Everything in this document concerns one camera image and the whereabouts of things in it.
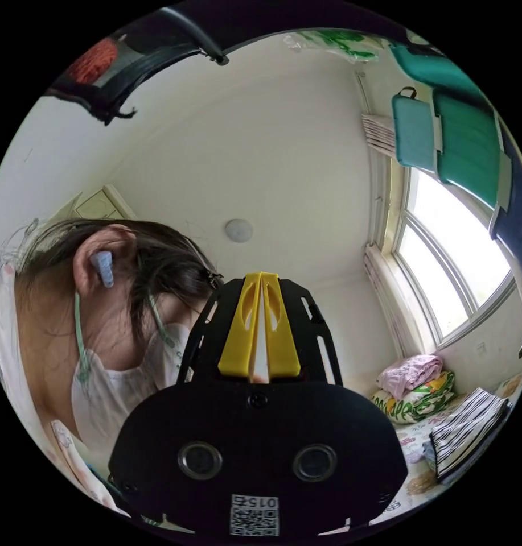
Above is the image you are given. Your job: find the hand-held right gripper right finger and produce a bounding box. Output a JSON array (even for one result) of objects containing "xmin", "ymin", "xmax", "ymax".
[{"xmin": 260, "ymin": 272, "xmax": 302, "ymax": 381}]

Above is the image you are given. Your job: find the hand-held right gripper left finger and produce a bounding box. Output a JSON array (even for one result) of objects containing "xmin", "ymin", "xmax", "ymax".
[{"xmin": 217, "ymin": 272, "xmax": 262, "ymax": 378}]

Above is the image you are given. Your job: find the round white ceiling lamp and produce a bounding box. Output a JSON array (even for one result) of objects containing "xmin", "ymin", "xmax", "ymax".
[{"xmin": 224, "ymin": 218, "xmax": 254, "ymax": 243}]

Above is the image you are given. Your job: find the pale pink curtain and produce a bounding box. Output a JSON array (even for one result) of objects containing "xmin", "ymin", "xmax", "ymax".
[{"xmin": 359, "ymin": 111, "xmax": 442, "ymax": 355}]

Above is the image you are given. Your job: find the pink folded blanket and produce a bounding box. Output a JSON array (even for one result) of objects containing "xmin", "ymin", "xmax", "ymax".
[{"xmin": 376, "ymin": 354, "xmax": 444, "ymax": 402}]

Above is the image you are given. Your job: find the green floral folded quilt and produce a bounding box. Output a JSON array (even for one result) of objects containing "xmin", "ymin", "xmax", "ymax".
[{"xmin": 371, "ymin": 371, "xmax": 457, "ymax": 424}]

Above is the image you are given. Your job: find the white framed window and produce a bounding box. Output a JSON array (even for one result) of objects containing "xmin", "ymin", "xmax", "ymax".
[{"xmin": 391, "ymin": 165, "xmax": 519, "ymax": 347}]

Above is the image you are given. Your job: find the person's body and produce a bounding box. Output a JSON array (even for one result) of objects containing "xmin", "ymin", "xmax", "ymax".
[{"xmin": 0, "ymin": 217, "xmax": 225, "ymax": 519}]

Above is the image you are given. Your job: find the bed with printed sheet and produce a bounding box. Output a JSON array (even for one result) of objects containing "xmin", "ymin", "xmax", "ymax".
[{"xmin": 371, "ymin": 370, "xmax": 522, "ymax": 518}]

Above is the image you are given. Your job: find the cream cupboard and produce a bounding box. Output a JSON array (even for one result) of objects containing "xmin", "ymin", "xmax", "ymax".
[{"xmin": 72, "ymin": 183, "xmax": 138, "ymax": 221}]

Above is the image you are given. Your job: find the pile of clothes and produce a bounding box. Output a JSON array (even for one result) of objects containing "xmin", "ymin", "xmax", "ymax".
[{"xmin": 422, "ymin": 387, "xmax": 514, "ymax": 485}]

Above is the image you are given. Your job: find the small teal hanging bag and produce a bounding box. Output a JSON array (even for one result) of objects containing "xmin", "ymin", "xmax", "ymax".
[{"xmin": 391, "ymin": 86, "xmax": 437, "ymax": 172}]

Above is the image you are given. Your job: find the dark blue hanging garment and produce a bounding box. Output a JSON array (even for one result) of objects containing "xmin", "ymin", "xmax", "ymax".
[{"xmin": 489, "ymin": 123, "xmax": 522, "ymax": 282}]

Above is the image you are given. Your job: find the large green hanging bag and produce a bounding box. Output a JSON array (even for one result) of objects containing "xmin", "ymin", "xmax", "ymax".
[{"xmin": 431, "ymin": 88, "xmax": 505, "ymax": 206}]

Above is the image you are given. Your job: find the black hanging bag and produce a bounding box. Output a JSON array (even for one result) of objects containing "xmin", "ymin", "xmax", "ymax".
[{"xmin": 46, "ymin": 8, "xmax": 230, "ymax": 127}]

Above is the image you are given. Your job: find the green printed plastic bag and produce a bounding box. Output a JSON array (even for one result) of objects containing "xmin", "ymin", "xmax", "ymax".
[{"xmin": 284, "ymin": 28, "xmax": 383, "ymax": 64}]

